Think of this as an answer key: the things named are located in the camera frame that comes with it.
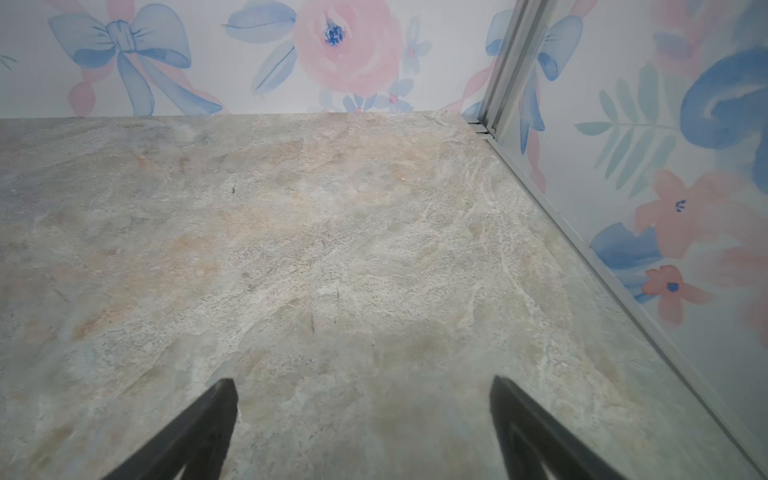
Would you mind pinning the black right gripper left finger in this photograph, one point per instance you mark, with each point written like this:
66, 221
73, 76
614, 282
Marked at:
194, 445

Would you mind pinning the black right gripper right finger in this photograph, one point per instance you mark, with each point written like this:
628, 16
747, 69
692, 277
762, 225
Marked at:
534, 444

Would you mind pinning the aluminium corner post right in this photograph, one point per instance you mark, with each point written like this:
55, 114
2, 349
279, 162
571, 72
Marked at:
523, 36

